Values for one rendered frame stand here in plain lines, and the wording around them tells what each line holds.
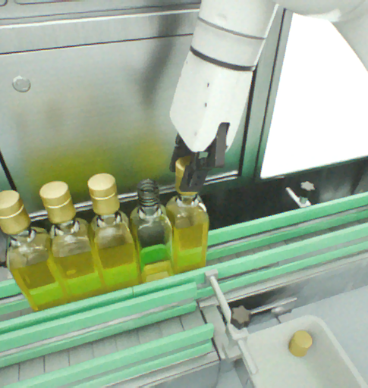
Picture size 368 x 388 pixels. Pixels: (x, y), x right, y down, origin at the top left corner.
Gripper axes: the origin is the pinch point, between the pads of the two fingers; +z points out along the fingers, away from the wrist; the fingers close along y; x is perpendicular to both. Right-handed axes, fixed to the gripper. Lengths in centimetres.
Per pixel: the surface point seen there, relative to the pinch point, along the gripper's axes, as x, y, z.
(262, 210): 32.2, -15.8, 22.8
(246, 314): 6.7, 15.3, 12.9
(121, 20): -9.0, -11.8, -14.5
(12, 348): -22.9, 5.9, 29.2
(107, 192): -10.9, 1.9, 2.4
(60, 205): -16.4, 1.5, 4.8
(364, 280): 49, 6, 25
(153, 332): -1.2, 7.6, 28.4
